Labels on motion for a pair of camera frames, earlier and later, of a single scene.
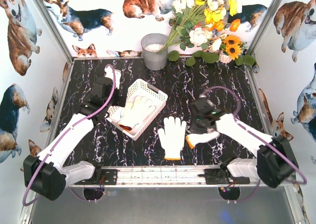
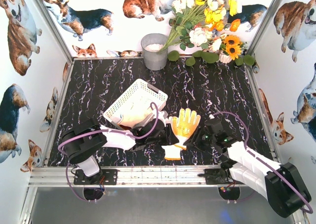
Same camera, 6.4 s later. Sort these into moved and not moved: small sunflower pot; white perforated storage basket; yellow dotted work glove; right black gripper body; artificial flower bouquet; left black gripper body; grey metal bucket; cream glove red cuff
Moved: right black gripper body; yellow dotted work glove; left black gripper body
Not moved: artificial flower bouquet; grey metal bucket; cream glove red cuff; small sunflower pot; white perforated storage basket
